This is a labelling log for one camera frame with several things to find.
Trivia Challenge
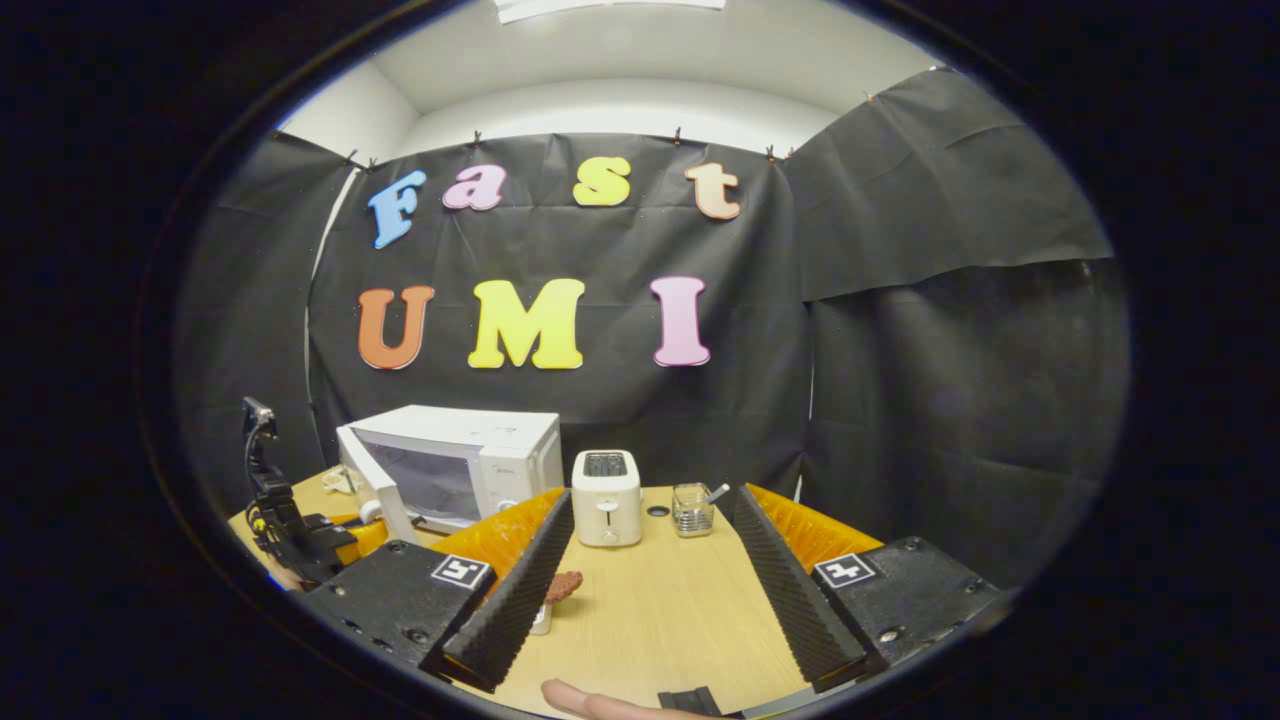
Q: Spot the white microwave oven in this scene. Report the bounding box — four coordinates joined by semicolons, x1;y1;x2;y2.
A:
335;404;565;547

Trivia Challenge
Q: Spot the black backdrop cloth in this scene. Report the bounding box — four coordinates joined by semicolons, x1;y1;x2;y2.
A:
175;65;1131;591

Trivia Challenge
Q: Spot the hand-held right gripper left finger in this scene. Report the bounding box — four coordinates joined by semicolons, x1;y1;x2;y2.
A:
298;488;577;693

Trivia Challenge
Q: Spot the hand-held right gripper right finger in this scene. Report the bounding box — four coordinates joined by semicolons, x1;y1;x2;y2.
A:
732;484;1006;694

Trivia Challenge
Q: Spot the white toaster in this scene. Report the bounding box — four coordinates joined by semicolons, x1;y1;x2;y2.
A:
571;449;644;549

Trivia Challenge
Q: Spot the ceiling light panel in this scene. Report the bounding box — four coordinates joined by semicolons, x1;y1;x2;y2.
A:
495;0;729;24

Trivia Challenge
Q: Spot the metal mesh utensil holder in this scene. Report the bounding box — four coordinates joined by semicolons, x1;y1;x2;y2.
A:
671;483;716;539

